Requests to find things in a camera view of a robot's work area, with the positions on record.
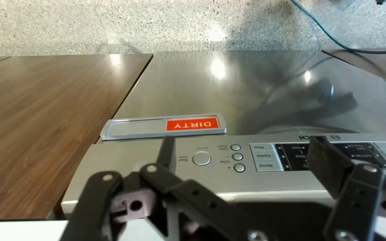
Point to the small round dishwasher button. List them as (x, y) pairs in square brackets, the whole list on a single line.
[(238, 167), (234, 145), (237, 156)]

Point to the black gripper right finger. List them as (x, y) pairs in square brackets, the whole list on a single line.
[(335, 168)]

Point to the large round dishwasher button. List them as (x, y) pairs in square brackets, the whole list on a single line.
[(201, 158)]

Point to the wide dark wood cabinet door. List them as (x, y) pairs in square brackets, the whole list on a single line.
[(45, 124)]

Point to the black dishwasher display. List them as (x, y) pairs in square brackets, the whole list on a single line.
[(293, 155)]

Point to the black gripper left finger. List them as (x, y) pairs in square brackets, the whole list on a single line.
[(187, 191)]

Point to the stainless steel dishwasher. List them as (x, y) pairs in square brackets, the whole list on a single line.
[(193, 88)]

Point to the red dirty magnet sign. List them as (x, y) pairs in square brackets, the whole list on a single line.
[(193, 123)]

